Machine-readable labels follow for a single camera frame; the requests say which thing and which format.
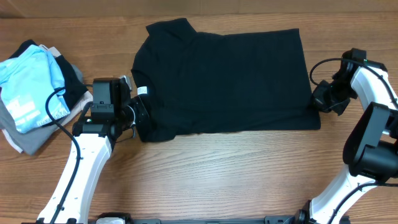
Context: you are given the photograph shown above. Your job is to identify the grey folded shirt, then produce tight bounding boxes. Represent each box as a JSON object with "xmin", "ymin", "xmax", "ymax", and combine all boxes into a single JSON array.
[{"xmin": 0, "ymin": 63, "xmax": 84, "ymax": 156}]

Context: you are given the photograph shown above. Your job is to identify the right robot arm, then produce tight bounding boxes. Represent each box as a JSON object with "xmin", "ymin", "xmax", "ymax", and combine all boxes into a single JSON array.
[{"xmin": 287, "ymin": 48, "xmax": 397, "ymax": 224}]

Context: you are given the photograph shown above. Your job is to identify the black folded shirt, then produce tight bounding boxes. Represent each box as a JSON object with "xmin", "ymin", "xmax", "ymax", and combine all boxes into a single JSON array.
[{"xmin": 9, "ymin": 40, "xmax": 87, "ymax": 113}]

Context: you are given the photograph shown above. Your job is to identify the black t-shirt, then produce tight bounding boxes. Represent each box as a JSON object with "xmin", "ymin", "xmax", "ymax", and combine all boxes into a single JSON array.
[{"xmin": 131, "ymin": 18, "xmax": 321, "ymax": 142}]

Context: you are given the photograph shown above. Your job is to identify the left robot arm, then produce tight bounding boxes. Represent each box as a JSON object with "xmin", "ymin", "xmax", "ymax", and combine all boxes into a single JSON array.
[{"xmin": 36, "ymin": 76, "xmax": 149, "ymax": 223}]

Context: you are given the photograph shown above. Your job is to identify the light blue folded shirt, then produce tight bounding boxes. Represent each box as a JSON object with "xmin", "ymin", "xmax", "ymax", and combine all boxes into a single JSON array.
[{"xmin": 1, "ymin": 45, "xmax": 65, "ymax": 134}]

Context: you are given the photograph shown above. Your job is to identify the beige folded shirt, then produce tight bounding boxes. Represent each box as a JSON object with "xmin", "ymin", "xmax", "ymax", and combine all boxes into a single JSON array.
[{"xmin": 2, "ymin": 44, "xmax": 94, "ymax": 154}]

